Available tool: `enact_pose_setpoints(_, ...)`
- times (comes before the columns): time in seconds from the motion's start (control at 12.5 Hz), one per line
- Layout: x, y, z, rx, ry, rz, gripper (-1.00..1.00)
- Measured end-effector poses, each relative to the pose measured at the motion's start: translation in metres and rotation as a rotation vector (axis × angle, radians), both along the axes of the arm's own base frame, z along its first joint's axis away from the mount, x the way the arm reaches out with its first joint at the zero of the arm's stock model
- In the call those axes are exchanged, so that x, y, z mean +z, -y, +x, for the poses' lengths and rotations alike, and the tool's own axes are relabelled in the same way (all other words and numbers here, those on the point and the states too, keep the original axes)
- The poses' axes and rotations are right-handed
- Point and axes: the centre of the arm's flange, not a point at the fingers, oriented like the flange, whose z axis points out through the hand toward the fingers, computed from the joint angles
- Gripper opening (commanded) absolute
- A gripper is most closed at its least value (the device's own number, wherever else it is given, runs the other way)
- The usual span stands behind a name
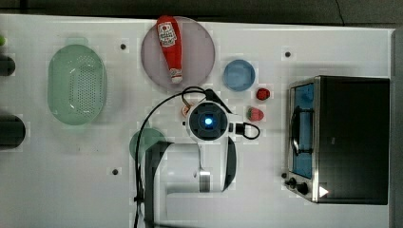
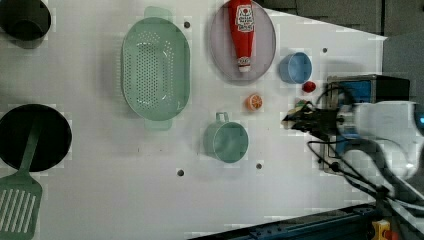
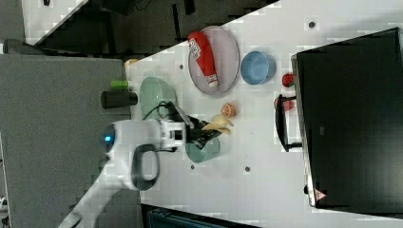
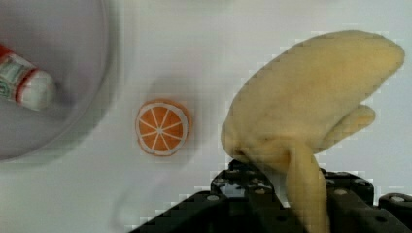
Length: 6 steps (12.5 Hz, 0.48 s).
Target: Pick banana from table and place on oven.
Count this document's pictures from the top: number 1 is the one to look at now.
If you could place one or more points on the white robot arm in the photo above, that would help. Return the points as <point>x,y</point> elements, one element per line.
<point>206,164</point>

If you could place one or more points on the black toaster oven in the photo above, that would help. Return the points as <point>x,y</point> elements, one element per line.
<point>338,140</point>

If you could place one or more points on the orange slice toy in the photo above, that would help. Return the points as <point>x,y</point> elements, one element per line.
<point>185,110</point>

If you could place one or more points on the strawberry toy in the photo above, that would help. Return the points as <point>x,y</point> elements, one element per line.
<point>254,114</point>

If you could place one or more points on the blue cup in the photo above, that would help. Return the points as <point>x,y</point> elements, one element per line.
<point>239,75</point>

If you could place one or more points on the red tomato toy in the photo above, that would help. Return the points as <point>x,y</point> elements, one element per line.
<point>263,94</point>

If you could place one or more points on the grey round plate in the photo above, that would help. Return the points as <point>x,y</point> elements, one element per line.
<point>198,56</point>

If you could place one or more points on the red ketchup bottle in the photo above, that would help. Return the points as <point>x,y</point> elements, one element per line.
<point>170,39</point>

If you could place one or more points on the green perforated colander basket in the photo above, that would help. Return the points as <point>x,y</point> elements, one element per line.
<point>77,83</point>

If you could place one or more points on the black round pan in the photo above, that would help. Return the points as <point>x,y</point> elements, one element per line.
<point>12,131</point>

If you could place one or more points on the green mug with handle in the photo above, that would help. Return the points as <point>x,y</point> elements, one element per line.
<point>140,143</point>

